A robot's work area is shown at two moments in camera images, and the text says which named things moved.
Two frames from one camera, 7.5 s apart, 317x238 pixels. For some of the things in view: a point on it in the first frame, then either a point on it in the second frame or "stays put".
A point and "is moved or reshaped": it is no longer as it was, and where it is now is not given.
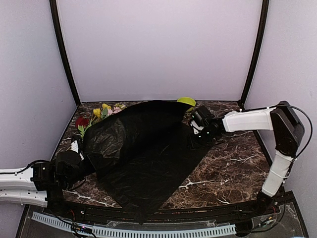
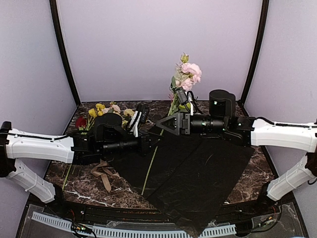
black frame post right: (257, 53) stays put
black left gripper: (92, 167) → (145, 146)
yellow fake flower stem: (104, 105) → (100, 107)
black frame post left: (54, 10) stays put
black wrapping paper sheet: (139, 153) is moved or reshaped
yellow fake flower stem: (97, 111) → (92, 112)
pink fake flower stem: (115, 110) → (187, 76)
